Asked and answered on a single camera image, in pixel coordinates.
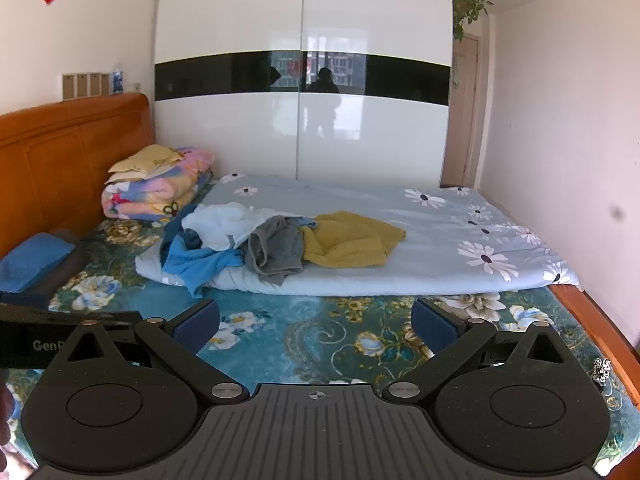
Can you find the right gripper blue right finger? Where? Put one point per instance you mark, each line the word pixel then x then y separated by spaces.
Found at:
pixel 458 347

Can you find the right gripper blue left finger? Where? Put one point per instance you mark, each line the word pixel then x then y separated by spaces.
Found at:
pixel 174 345

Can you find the white printed t-shirt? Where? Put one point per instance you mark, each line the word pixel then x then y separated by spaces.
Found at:
pixel 226 226

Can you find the teal floral bed blanket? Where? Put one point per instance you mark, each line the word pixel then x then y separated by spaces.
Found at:
pixel 544 403

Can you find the blue pillow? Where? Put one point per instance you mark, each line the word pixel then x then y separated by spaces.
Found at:
pixel 29 262

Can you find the blue fleece garment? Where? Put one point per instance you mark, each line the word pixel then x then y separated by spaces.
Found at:
pixel 186 257

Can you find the light blue daisy quilt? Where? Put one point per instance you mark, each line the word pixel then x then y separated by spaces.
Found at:
pixel 456 243

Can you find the grey sweatshirt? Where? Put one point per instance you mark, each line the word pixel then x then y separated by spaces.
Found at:
pixel 274 250

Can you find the folded colourful floral blanket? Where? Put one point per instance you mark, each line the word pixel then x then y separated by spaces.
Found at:
pixel 161 197

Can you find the mustard yellow knit sweater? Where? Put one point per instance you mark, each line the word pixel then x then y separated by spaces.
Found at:
pixel 343 240

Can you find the wooden room door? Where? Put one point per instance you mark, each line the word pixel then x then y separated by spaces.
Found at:
pixel 461 112

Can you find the orange wooden bed headboard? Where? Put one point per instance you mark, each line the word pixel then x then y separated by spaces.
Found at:
pixel 55 159

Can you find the yellow pillow on blanket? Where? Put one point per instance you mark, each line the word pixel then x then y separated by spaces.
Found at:
pixel 150 162

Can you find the beige boxes on headboard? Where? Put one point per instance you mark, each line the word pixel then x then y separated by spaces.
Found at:
pixel 81 86

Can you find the blue bottle on headboard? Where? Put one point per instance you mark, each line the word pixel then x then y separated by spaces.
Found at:
pixel 117 81

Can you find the white black glossy wardrobe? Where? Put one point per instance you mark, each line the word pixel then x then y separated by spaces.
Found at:
pixel 341 91

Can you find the hanging green plant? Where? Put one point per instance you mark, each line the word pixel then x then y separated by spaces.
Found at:
pixel 467 12

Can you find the orange wooden bed frame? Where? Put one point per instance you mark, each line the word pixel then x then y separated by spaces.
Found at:
pixel 604 332

